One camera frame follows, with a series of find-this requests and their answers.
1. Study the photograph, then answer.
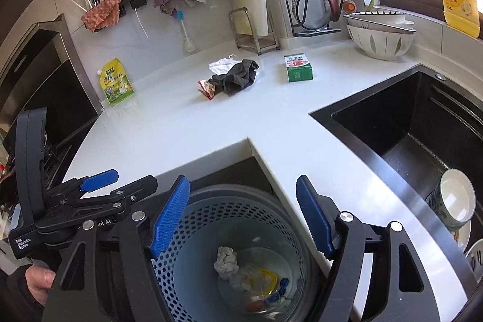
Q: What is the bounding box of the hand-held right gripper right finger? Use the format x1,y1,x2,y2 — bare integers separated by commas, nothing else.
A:
296,176,444,322

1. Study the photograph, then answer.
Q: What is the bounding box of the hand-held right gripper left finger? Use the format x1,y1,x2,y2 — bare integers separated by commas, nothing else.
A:
41,175,191,322

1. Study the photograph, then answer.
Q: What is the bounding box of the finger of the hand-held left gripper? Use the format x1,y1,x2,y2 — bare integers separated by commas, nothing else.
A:
73,175,158,219
53,169,120,202

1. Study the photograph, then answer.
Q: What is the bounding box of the grey perforated waste basket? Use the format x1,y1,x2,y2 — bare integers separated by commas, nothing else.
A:
151,184,333,322

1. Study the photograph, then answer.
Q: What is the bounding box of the printed paper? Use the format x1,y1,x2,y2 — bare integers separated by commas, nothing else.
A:
214,246,240,279

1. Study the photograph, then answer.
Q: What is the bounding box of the blue plastic piece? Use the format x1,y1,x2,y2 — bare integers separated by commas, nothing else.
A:
264,277,291,305

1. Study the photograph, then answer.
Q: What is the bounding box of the yellow plastic lid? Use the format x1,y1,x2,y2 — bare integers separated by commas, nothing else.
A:
247,267,280,298

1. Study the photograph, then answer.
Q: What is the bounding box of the clear plastic bag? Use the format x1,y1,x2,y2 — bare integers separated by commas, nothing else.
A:
228,267,265,294

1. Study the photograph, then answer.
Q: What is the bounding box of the person's left forearm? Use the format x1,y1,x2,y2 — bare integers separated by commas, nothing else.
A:
0,265,46,322

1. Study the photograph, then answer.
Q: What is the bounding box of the person's left hand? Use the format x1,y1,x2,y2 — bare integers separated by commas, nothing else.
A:
24,265,57,304

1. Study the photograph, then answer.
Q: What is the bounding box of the black stove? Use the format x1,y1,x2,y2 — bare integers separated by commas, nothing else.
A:
41,141,74,190

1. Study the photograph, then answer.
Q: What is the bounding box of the black range hood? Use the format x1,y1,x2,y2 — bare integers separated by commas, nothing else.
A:
0,14,103,160

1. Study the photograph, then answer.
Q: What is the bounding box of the yellow seasoning pouch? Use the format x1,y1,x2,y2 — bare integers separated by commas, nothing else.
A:
97,59,135,107

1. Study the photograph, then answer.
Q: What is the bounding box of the black sink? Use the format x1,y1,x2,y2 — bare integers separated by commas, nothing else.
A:
309,63,483,258

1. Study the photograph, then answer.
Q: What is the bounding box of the red snack wrapper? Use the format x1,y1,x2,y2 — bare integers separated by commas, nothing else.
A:
197,78,216,100

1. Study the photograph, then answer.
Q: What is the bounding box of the green carton box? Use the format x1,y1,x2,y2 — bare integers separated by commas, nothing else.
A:
284,53,314,83

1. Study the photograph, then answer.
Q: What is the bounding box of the white plate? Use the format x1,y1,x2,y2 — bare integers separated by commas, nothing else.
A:
453,220,473,251

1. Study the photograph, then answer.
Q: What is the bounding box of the black cloth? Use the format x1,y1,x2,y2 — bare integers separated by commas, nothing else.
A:
209,59,260,97

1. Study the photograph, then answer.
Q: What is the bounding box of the blue white bottle brush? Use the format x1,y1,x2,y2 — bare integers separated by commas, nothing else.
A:
175,10,196,53

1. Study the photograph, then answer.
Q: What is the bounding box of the pink dishcloth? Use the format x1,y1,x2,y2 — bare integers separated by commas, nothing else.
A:
81,0,123,33

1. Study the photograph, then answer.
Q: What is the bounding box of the white green colander bowl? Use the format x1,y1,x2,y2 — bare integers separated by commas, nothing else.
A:
345,24,416,62

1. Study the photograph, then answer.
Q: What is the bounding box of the metal cutting board rack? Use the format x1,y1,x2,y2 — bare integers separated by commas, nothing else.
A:
228,7,279,56

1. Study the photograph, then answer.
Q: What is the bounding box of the black dish rack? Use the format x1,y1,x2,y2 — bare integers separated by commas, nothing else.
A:
277,0,342,38

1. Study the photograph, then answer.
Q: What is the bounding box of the steel pot lid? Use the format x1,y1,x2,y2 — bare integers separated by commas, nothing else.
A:
293,0,348,32

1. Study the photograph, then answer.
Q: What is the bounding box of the striped ceramic bowl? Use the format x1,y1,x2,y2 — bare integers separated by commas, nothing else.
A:
347,11,407,26

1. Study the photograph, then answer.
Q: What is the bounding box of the steel basin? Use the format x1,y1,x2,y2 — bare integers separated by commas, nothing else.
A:
343,16,416,35

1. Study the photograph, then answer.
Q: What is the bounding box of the white cloth with string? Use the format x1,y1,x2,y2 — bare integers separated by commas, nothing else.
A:
209,56,242,74

